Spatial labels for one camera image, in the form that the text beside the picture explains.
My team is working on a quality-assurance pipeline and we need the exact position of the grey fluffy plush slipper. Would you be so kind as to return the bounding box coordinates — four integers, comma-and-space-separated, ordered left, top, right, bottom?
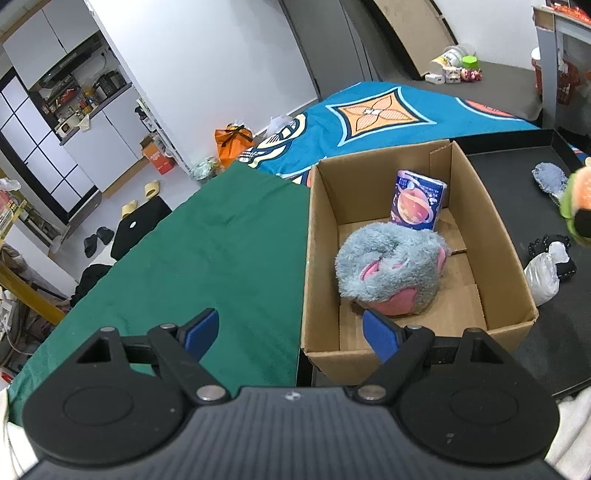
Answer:
335, 222, 451, 317

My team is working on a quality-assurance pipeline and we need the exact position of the blue planet tissue pack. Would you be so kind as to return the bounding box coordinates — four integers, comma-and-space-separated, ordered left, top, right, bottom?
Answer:
390, 170, 448, 231

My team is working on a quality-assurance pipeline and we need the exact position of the white plastic bag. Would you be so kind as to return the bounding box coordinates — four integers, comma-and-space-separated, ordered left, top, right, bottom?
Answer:
524, 253, 561, 306

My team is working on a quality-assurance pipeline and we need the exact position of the plush hamburger toy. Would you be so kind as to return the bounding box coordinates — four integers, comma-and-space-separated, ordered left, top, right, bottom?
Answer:
560, 157, 591, 247

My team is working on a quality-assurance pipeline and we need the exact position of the brown cardboard box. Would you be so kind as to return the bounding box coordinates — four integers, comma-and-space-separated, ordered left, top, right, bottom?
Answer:
301, 140, 538, 385

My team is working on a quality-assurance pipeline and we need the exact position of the green cloth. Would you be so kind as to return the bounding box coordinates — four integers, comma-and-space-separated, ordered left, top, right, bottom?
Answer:
7, 164, 310, 423

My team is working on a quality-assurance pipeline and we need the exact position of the black clothing on floor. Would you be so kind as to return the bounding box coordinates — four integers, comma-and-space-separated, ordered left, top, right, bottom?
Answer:
61, 196, 172, 311

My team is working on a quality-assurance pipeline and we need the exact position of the black slippers pair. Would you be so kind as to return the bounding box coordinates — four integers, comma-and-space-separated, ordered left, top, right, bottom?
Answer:
83, 226, 115, 258

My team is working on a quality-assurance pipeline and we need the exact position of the yellow slipper left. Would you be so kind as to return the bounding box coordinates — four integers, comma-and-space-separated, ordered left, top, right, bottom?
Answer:
121, 200, 138, 219

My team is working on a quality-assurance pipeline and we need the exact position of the black lace fabric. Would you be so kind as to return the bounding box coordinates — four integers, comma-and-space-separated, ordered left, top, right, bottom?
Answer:
528, 234, 577, 282

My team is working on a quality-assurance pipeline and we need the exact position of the white fabric bundle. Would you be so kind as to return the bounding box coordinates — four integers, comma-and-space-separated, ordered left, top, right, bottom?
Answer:
545, 387, 591, 480

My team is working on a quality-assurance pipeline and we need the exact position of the orange cardboard box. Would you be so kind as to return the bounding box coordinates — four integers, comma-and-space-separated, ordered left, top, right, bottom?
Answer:
140, 135, 175, 175

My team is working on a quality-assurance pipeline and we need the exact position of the orange bag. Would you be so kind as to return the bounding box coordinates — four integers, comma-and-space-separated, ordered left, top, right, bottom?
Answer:
213, 124, 254, 169

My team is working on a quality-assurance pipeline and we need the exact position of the black plastic tray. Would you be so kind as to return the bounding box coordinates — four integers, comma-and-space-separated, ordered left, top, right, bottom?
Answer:
301, 130, 590, 395

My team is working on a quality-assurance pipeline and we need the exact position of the small grey plush piece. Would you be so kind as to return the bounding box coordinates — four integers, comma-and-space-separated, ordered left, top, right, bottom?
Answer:
532, 162, 568, 205

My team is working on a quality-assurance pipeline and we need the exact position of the blue patterned blanket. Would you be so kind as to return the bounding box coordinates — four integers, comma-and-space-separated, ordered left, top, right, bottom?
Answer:
238, 82, 536, 184

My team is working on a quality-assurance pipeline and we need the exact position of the green cup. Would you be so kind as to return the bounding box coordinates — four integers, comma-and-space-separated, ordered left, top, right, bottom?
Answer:
462, 55, 480, 71

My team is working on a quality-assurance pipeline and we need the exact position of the white plastic jar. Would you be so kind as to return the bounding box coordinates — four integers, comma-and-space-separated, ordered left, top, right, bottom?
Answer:
428, 44, 476, 75

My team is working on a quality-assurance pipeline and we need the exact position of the leaning framed board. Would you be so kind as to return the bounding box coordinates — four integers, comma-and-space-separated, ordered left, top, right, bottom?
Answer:
363, 0, 457, 80

